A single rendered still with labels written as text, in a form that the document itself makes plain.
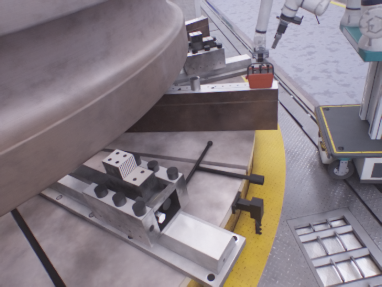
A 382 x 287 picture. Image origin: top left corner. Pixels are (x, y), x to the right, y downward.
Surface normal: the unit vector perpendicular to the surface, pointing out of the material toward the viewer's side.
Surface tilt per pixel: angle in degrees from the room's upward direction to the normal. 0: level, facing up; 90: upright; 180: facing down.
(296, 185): 0
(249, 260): 0
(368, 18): 94
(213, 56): 90
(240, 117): 90
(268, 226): 0
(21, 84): 90
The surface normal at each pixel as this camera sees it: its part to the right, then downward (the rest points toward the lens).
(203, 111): -0.17, 0.59
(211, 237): -0.14, -0.81
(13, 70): 0.79, 0.25
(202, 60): 0.22, 0.54
